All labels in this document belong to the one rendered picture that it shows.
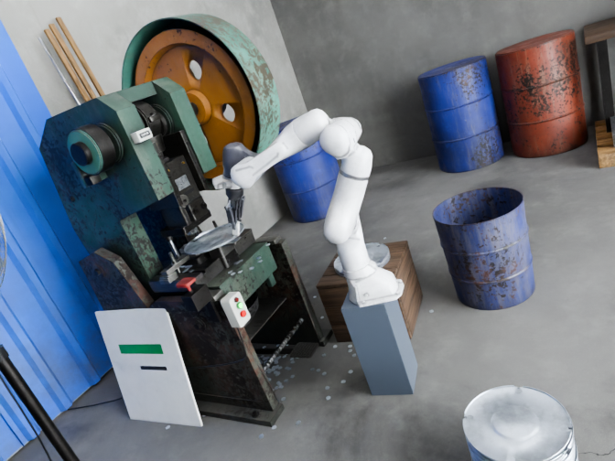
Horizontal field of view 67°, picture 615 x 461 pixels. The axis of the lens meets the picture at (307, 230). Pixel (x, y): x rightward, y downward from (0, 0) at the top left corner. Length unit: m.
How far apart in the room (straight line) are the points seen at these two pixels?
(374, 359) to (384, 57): 3.60
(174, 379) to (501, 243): 1.63
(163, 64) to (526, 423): 2.10
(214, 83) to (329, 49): 3.05
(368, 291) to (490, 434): 0.65
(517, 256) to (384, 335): 0.78
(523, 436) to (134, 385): 1.81
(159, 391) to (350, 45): 3.85
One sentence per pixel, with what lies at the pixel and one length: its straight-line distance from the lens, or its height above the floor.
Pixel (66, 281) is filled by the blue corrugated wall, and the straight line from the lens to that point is 3.15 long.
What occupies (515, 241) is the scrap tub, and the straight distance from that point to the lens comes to 2.30.
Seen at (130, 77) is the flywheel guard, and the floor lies 1.57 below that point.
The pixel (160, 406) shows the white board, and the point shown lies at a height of 0.09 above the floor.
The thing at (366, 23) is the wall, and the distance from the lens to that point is 5.04.
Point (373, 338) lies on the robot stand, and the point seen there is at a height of 0.29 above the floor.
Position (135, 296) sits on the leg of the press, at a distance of 2.30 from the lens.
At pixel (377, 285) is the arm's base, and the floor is 0.51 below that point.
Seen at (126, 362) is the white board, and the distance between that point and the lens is 2.56.
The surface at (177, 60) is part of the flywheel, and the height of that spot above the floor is 1.56.
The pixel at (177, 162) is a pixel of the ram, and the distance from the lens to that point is 2.12.
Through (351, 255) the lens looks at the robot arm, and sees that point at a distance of 1.76.
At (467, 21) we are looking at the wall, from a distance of 4.79.
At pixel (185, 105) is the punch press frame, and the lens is 2.17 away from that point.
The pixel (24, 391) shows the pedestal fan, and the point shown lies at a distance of 1.96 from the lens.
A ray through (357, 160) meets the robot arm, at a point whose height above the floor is 1.01.
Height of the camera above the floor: 1.39
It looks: 20 degrees down
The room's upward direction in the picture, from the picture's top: 20 degrees counter-clockwise
